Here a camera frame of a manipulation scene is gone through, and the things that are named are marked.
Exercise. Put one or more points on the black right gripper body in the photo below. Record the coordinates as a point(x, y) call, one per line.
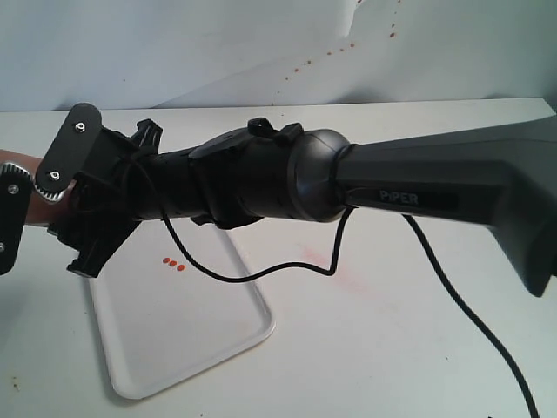
point(233, 180)

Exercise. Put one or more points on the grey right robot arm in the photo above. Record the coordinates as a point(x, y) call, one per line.
point(501, 177)

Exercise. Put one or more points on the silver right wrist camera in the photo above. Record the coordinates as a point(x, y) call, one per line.
point(68, 152)

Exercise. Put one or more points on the red sauce blob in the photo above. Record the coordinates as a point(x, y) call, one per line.
point(173, 264)

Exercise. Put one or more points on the white rectangular plastic tray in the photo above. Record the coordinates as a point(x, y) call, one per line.
point(159, 326)

